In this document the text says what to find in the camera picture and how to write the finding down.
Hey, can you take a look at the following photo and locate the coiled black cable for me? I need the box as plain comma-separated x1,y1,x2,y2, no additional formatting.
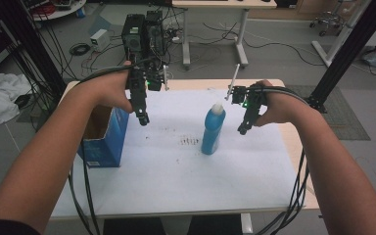
69,42,92,57

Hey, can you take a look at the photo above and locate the white desk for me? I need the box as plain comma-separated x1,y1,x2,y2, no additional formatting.
171,0,278,71

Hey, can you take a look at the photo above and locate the white metal stand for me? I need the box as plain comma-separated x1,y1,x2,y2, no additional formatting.
311,0,373,69

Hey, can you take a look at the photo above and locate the black metal post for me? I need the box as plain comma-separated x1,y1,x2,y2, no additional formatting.
0,0,69,101
305,0,376,114

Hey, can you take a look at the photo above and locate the grey floor rug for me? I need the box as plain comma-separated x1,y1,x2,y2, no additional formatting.
285,84,372,142

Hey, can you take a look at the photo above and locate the person's dark sleeve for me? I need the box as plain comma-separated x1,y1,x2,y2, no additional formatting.
0,219,42,235

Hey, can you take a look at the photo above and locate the person's right hand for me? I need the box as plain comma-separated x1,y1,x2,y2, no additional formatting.
254,79,297,128

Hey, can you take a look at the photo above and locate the black floor cable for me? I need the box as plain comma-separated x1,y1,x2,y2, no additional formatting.
204,22,325,67

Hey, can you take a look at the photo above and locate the blue plastic bottle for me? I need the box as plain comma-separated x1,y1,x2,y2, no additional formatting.
201,101,227,156

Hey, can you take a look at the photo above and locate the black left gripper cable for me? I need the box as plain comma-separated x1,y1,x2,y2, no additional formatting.
68,58,155,235

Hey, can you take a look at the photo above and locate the blue cardboard box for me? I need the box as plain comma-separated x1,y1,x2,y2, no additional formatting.
77,105,130,169

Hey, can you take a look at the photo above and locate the white antenna rod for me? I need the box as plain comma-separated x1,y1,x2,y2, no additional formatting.
162,64,170,92
224,63,242,102

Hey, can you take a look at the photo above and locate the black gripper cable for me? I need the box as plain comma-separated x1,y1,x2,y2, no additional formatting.
68,58,155,235
251,84,310,235

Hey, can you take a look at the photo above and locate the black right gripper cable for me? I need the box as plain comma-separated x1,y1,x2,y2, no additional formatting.
251,84,310,235

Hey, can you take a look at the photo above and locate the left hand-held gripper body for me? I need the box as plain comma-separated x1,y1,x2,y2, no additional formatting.
125,63,165,111

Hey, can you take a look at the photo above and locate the small white box device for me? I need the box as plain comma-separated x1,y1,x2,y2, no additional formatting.
89,28,112,52

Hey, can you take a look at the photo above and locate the black computer tower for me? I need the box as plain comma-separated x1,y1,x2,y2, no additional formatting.
145,10,165,57
120,13,147,64

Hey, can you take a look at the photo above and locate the office chair base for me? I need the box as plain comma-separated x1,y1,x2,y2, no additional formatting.
308,10,346,37

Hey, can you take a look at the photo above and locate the person's left hand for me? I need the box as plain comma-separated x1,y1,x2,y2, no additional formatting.
91,60,135,115

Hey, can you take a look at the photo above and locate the round white table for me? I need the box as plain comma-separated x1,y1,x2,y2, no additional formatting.
28,0,87,23

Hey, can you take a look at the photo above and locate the white cloth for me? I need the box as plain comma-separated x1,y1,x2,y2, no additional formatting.
0,70,33,130

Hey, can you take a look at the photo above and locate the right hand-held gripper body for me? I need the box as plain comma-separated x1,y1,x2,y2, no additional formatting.
231,83,269,116

